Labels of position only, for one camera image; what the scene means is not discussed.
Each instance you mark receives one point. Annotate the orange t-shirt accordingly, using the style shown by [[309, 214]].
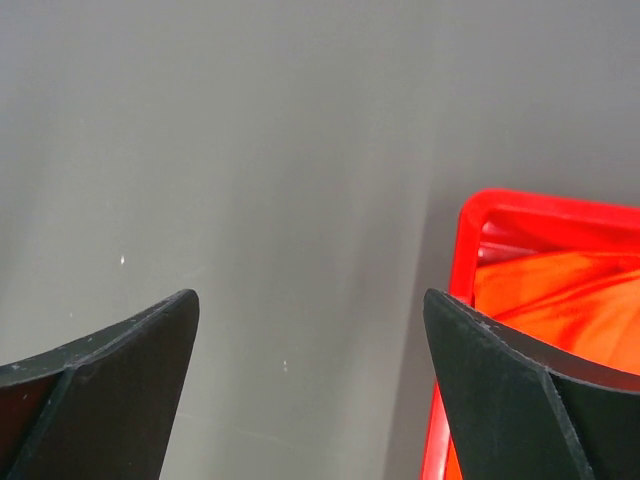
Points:
[[584, 303]]

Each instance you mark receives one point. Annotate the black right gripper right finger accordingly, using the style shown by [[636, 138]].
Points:
[[519, 408]]

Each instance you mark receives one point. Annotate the red plastic bin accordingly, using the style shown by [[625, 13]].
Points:
[[497, 226]]

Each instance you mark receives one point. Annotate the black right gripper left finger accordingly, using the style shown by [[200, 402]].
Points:
[[102, 406]]

